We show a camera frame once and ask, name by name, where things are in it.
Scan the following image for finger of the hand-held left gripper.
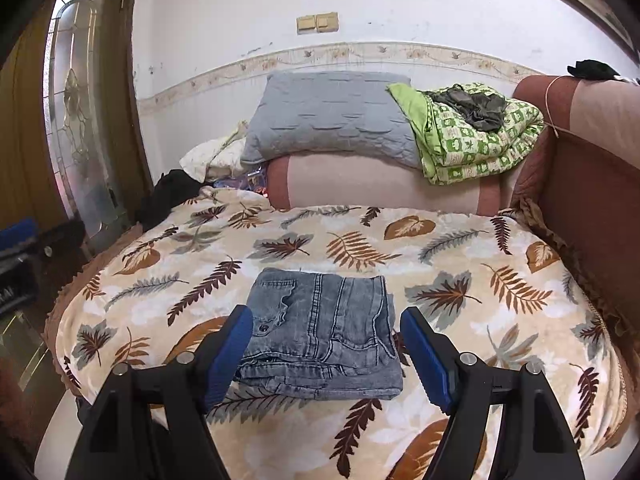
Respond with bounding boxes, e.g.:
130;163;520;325
0;217;40;247
39;220;87;261

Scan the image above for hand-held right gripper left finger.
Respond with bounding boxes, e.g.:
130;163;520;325
65;305;254;480

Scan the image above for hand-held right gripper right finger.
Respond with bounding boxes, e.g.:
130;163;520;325
399;306;586;480

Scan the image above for blue denim pants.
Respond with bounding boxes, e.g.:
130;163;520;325
235;267;405;402

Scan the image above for wooden door with glass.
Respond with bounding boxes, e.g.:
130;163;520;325
0;0;153;261

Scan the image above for leaf print blanket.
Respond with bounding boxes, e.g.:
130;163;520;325
42;187;631;480

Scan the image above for cream cloth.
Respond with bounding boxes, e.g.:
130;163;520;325
179;120;250;183

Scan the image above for purple packets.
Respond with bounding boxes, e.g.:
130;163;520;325
212;170;271;196

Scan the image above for brown frilled sofa cover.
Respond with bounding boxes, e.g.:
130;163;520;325
510;195;640;351

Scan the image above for green patterned quilt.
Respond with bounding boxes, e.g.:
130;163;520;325
387;81;546;186

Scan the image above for pink and brown sofa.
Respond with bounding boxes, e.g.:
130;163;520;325
265;75;640;341

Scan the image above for dark olive garment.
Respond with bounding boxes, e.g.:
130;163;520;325
432;85;508;132

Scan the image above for grey quilted pillow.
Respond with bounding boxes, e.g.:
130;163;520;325
240;71;421;170

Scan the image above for small black cloth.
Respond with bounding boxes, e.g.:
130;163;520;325
566;60;621;81

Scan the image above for framed painting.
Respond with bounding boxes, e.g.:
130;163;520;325
475;0;636;56

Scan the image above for beige cord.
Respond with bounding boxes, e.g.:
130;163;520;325
545;77;563;138

